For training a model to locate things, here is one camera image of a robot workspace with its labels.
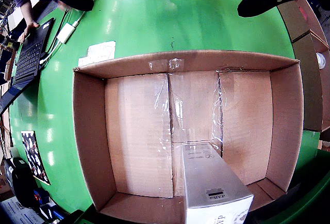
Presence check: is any bystander forearm purple sleeve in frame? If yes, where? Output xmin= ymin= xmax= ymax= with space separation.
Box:
xmin=14 ymin=0 xmax=36 ymax=28

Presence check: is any shallow cardboard tray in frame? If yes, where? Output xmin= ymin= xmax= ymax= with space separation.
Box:
xmin=72 ymin=50 xmax=305 ymax=224

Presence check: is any bystander bare hand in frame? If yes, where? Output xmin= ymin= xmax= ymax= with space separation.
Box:
xmin=19 ymin=21 xmax=40 ymax=42

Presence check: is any black laptop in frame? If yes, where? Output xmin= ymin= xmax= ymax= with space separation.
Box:
xmin=14 ymin=17 xmax=56 ymax=83

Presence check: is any white teal bottle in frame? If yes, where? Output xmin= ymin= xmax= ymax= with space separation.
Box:
xmin=316 ymin=52 xmax=330 ymax=70

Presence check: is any black floral patterned sheet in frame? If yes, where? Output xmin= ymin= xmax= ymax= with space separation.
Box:
xmin=21 ymin=130 xmax=52 ymax=185

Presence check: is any green metal shelf rack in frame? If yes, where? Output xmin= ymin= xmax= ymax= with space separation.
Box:
xmin=244 ymin=131 xmax=330 ymax=224

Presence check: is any black tabletop device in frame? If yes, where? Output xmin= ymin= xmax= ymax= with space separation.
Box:
xmin=11 ymin=166 xmax=42 ymax=209

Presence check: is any tall white carton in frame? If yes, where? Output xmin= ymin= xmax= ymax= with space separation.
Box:
xmin=179 ymin=142 xmax=255 ymax=224

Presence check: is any white cable with plug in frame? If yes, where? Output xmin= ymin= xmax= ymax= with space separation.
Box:
xmin=56 ymin=0 xmax=122 ymax=45

